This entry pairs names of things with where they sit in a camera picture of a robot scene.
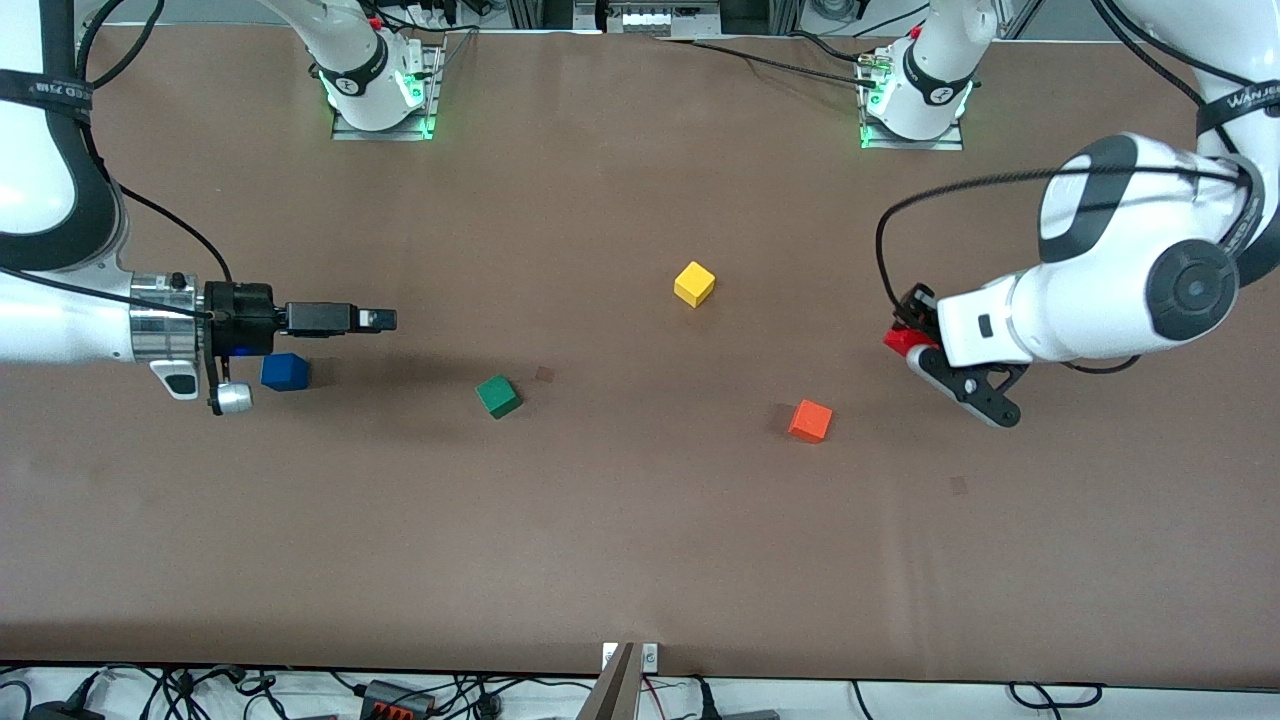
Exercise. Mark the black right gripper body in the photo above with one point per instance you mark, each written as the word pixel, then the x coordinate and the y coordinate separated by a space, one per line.
pixel 240 317

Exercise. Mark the red wooden block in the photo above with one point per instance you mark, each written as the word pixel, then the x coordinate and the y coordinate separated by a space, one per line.
pixel 905 342

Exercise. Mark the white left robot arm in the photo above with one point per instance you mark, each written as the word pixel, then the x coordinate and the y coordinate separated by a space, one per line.
pixel 1100 300

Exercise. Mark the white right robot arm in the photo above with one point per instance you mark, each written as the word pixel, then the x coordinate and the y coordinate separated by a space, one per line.
pixel 40 320

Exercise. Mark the blue wooden block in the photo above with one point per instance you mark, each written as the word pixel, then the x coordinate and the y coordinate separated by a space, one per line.
pixel 287 374

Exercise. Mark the orange wooden block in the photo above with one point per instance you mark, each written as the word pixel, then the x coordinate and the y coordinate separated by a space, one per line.
pixel 810 421

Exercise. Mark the green wooden block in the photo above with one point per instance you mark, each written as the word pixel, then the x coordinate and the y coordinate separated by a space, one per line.
pixel 498 396

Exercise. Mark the yellow wooden block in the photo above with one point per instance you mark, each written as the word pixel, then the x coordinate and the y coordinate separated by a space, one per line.
pixel 694 284

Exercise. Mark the brown table cover sheet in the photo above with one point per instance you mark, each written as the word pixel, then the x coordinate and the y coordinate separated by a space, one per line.
pixel 640 550

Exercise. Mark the white terminal device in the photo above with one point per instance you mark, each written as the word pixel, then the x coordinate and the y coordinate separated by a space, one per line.
pixel 660 18

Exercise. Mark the black connector orange levers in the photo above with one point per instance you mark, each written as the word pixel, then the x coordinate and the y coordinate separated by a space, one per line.
pixel 395 700

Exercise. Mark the black power adapter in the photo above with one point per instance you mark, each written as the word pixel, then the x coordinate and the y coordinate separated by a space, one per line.
pixel 60 712

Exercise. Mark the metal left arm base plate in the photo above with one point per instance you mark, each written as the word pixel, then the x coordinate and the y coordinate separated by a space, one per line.
pixel 915 144

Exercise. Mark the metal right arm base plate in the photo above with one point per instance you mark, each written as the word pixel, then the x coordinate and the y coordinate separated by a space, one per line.
pixel 380 134

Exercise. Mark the aluminium frame post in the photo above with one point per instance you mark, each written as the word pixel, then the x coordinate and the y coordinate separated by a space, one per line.
pixel 540 12

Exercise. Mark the white metal bracket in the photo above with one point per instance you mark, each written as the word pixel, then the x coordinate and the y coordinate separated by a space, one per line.
pixel 650 657

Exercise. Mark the grey camera mount pole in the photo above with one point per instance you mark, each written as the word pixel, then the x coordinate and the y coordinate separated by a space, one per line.
pixel 615 695

